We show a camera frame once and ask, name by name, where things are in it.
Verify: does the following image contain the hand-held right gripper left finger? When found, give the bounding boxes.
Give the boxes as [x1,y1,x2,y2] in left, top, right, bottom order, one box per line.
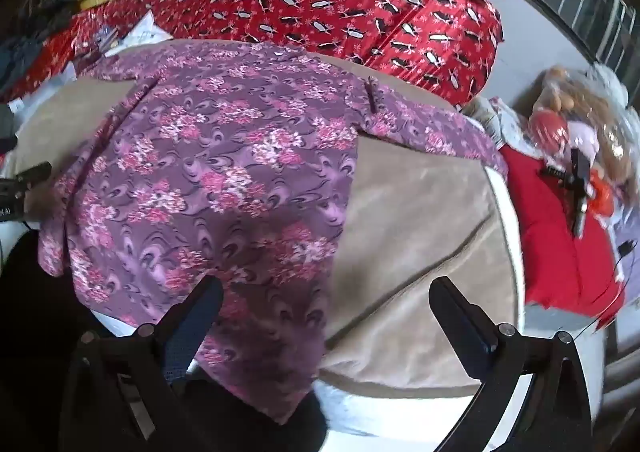
[60,276,226,452]

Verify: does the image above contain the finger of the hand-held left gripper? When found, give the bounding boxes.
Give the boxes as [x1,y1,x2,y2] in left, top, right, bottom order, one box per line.
[14,161,54,189]

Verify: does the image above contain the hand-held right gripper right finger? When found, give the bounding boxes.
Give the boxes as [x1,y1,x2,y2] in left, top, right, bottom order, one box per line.
[429,276,596,452]

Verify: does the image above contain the purple floral shirt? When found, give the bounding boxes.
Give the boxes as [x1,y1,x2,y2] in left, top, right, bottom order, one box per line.
[37,39,508,425]

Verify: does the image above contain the pile of dark clothes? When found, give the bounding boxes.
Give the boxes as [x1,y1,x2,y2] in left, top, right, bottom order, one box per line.
[0,0,101,97]

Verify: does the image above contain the dark cloth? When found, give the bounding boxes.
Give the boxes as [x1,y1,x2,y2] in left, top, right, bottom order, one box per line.
[0,232,328,452]

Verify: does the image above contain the beige blanket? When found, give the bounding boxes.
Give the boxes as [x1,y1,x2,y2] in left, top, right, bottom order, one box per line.
[15,76,521,400]

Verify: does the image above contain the red cloth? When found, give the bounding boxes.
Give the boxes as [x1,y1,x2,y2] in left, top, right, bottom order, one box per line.
[500,144,626,320]

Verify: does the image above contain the white papers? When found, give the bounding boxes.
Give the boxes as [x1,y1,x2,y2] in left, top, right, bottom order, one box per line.
[107,12,173,55]

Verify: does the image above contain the black tripod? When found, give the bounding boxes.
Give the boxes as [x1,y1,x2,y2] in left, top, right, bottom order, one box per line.
[540,148,596,239]

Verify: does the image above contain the lavender bedsheet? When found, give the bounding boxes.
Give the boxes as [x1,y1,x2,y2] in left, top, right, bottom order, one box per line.
[612,214,640,283]

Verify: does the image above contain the orange plastic packet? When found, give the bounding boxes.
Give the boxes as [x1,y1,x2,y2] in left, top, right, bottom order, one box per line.
[585,177,618,217]

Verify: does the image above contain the white patterned cloth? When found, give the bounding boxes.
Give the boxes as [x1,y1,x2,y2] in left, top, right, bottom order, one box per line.
[460,96,531,153]

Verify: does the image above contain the clear plastic bag of toys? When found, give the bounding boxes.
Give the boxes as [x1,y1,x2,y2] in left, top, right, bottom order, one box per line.
[530,64,640,227]

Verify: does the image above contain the red penguin print blanket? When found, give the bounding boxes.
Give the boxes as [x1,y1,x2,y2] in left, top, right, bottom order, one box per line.
[0,0,506,107]

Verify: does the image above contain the black cable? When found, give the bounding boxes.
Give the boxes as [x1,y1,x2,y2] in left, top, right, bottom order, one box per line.
[612,241,637,283]

